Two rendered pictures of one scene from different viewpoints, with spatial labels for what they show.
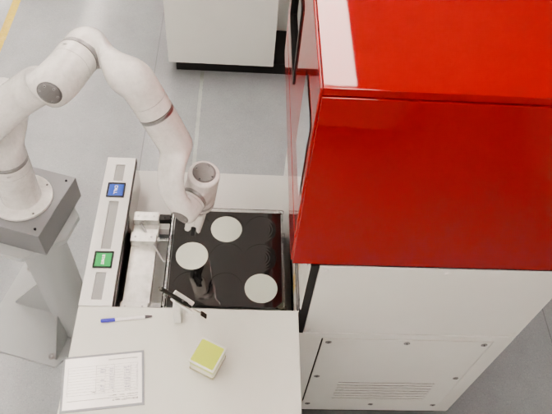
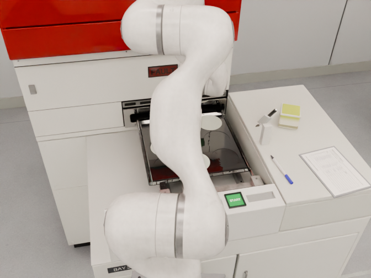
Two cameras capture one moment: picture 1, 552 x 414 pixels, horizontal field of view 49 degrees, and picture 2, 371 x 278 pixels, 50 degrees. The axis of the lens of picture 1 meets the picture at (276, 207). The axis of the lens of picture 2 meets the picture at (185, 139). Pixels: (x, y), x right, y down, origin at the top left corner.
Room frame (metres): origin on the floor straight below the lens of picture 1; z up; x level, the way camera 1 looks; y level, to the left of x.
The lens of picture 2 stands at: (1.14, 1.27, 1.90)
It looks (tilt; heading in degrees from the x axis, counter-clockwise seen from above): 41 degrees down; 263
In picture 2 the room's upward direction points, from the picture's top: 1 degrees clockwise
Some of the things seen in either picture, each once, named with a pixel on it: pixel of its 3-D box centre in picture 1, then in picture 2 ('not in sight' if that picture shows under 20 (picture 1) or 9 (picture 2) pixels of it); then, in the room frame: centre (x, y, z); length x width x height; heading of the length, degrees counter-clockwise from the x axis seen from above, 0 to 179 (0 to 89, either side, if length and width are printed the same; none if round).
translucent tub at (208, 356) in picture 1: (207, 359); (289, 116); (0.61, 0.13, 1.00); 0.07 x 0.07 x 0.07; 70
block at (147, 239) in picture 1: (144, 238); not in sight; (1.02, 0.40, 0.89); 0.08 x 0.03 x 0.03; 96
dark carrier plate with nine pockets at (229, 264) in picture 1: (227, 257); (190, 143); (0.98, 0.13, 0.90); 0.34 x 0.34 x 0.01; 6
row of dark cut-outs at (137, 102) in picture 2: (296, 244); (175, 99); (1.02, -0.08, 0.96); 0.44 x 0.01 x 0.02; 6
